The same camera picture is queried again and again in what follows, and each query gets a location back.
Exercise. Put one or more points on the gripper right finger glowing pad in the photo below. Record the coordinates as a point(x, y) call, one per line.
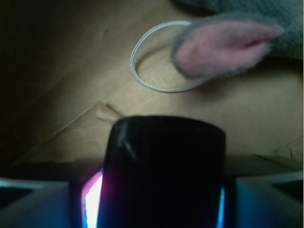
point(272, 201)

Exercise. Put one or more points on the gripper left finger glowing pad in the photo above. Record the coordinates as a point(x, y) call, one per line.
point(49, 204)

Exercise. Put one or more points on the black box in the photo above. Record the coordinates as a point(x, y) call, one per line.
point(162, 172)

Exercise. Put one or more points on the brown paper bag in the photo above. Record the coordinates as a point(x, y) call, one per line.
point(65, 78)

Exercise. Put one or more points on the grey plush mouse toy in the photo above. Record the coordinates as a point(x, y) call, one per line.
point(238, 35)

